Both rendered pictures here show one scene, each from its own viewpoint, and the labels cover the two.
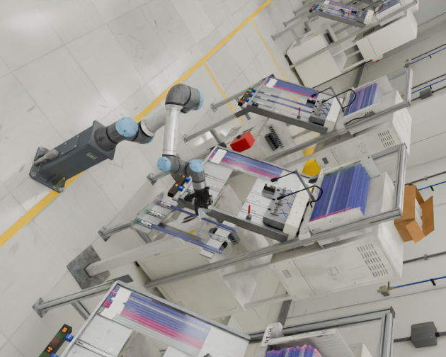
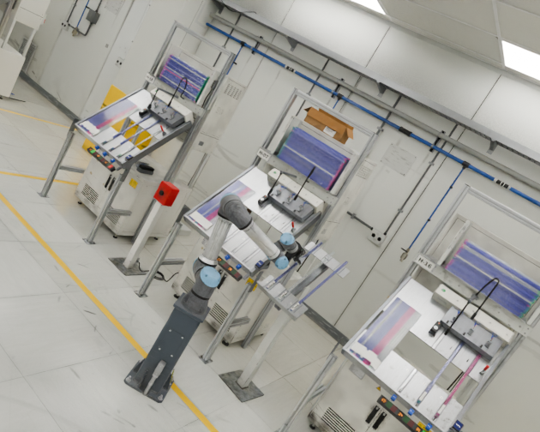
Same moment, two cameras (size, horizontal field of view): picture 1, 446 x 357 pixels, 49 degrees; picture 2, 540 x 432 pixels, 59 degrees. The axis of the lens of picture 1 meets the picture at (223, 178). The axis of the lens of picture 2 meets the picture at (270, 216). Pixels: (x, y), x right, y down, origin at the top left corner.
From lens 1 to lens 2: 225 cm
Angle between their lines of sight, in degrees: 44
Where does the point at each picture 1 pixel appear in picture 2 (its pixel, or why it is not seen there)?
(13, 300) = not seen: outside the picture
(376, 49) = (37, 12)
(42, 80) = (31, 346)
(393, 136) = (233, 84)
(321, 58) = not seen: outside the picture
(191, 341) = (408, 314)
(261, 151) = (153, 183)
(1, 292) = not seen: outside the picture
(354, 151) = (215, 118)
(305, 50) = not seen: outside the picture
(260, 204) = (278, 214)
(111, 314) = (377, 362)
